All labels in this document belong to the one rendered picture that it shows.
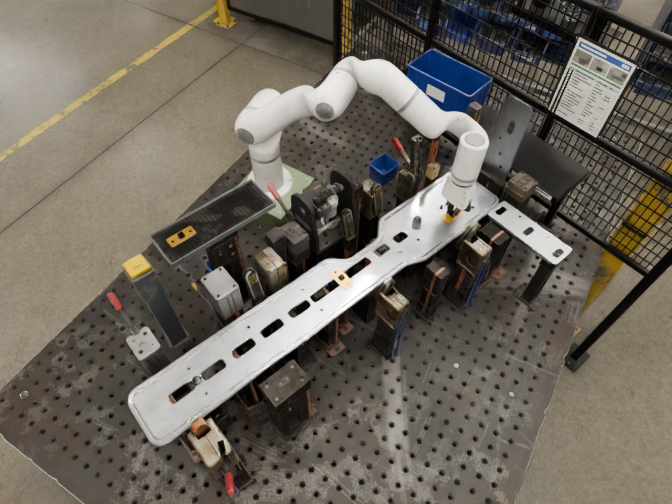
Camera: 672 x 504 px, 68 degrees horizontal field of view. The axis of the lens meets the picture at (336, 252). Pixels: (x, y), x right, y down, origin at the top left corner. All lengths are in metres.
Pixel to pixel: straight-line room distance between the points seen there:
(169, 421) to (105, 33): 4.00
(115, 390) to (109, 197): 1.79
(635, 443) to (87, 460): 2.27
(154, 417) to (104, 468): 0.38
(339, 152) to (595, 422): 1.75
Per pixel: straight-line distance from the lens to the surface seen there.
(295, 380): 1.40
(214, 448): 1.34
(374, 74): 1.47
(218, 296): 1.46
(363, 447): 1.69
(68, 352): 2.02
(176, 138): 3.70
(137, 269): 1.51
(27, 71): 4.79
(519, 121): 1.79
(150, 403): 1.49
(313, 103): 1.53
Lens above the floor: 2.33
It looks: 54 degrees down
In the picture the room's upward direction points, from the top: 1 degrees clockwise
